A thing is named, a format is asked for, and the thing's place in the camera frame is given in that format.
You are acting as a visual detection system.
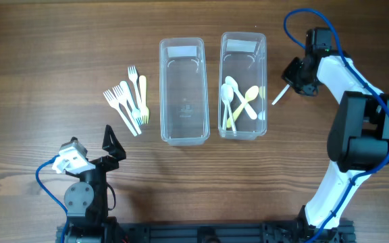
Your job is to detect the white spoon angled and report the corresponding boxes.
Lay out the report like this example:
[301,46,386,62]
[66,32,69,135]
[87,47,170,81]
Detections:
[271,84,290,105]

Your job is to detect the yellow plastic spoon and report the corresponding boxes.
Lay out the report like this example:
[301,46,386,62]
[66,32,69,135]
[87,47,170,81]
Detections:
[226,86,259,128]

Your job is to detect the white spoon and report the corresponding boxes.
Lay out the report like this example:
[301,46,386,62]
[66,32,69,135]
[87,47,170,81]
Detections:
[225,76,255,112]
[227,84,236,134]
[221,84,228,130]

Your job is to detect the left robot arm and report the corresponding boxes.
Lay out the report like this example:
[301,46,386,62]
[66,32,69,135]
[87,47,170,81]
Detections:
[54,125,129,242]

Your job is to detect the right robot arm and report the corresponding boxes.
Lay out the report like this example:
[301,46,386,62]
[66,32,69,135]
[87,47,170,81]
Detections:
[282,28,389,230]

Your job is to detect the right clear plastic container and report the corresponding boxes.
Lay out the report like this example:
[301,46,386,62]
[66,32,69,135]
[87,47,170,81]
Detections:
[218,32,267,140]

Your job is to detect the clear plastic container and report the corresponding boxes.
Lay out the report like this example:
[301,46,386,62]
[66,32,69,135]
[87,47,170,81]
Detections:
[218,32,267,140]
[159,37,210,146]

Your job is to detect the left clear plastic container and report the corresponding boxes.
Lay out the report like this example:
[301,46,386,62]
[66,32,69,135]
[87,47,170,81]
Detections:
[159,37,210,146]

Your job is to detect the right blue cable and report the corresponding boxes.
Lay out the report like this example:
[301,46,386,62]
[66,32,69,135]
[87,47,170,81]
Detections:
[283,7,389,243]

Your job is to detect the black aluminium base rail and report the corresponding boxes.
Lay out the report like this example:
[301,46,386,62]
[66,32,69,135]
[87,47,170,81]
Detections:
[55,219,356,243]

